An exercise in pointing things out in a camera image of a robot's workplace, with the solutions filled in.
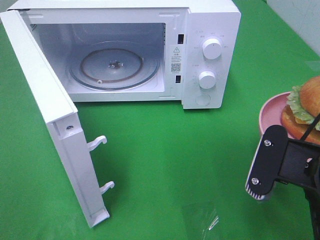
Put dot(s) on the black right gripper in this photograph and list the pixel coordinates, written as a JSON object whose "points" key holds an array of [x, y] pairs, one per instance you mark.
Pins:
{"points": [[284, 160]]}

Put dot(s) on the pink plate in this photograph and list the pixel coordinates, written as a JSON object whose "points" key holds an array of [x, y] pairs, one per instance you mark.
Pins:
{"points": [[271, 111]]}

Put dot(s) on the burger with lettuce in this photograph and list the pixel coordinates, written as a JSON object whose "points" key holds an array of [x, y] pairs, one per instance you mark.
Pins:
{"points": [[302, 107]]}

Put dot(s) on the round door release button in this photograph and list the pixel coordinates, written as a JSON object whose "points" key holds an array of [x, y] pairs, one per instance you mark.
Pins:
{"points": [[203, 100]]}

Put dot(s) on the white microwave door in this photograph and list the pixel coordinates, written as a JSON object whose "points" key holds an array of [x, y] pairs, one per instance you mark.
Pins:
{"points": [[61, 118]]}

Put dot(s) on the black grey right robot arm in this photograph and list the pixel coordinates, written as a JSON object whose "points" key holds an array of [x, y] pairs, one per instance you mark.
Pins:
{"points": [[313, 197]]}

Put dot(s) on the green table mat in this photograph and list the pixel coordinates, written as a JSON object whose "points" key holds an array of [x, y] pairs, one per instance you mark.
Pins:
{"points": [[173, 169]]}

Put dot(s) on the upper white microwave knob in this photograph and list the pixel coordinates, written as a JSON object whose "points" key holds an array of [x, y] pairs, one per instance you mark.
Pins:
{"points": [[212, 48]]}

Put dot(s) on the white microwave oven body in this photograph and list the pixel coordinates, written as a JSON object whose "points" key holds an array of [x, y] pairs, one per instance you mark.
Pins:
{"points": [[178, 26]]}

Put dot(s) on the glass microwave turntable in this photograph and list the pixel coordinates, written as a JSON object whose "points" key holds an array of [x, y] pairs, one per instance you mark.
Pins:
{"points": [[115, 65]]}

